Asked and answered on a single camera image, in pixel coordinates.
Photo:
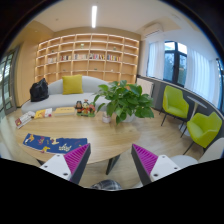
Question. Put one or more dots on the white air conditioner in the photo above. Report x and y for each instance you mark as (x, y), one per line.
(153, 29)

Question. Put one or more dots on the blue patterned towel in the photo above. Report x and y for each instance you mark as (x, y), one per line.
(45, 144)

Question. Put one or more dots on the round wooden table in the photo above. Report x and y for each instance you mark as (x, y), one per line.
(108, 140)

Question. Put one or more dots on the white chair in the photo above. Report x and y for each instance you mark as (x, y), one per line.
(215, 151)

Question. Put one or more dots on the green potted plant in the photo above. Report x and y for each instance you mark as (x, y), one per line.
(124, 100)

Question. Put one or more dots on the white red booklet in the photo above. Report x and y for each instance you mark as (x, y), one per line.
(24, 119)

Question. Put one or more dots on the yellow book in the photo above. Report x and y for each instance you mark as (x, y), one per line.
(64, 111)

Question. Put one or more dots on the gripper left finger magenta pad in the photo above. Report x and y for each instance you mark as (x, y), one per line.
(69, 166)

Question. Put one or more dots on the white window curtain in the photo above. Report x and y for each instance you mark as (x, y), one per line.
(202, 77)

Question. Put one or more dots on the lime green chair near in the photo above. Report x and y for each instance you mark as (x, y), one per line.
(203, 129)

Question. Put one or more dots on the yellow orange booklet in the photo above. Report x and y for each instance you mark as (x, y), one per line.
(43, 113)

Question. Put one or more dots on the black bag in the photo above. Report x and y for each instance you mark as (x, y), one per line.
(39, 91)

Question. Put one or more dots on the lime green chair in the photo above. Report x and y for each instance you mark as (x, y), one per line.
(203, 129)
(174, 103)

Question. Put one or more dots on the small round side table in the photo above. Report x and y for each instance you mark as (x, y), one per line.
(182, 127)

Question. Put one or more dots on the lime green chair far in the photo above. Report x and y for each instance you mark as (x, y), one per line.
(174, 103)

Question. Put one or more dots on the yellow cushion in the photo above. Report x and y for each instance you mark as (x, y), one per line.
(72, 84)

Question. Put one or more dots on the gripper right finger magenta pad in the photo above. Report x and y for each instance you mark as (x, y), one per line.
(151, 167)

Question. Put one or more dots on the grey curved sofa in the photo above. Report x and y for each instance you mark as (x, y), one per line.
(57, 99)

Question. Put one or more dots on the colourful toy figurines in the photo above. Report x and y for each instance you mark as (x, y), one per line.
(84, 108)

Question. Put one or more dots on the white radiator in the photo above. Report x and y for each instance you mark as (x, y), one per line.
(147, 86)

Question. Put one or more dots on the ceiling light strip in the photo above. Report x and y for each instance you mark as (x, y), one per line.
(94, 16)

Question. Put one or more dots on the wooden bookshelf wall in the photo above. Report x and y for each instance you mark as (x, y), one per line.
(105, 56)

